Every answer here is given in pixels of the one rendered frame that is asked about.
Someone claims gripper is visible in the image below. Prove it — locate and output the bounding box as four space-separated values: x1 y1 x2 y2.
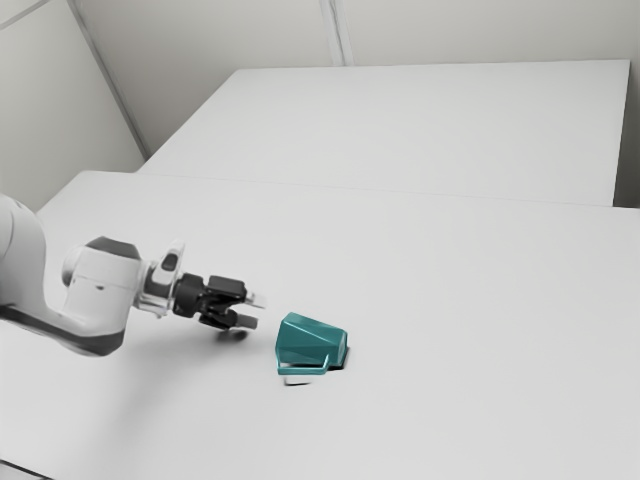
172 272 268 333

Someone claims teal faceted mug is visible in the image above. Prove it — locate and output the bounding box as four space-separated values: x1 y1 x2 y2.
275 311 349 377

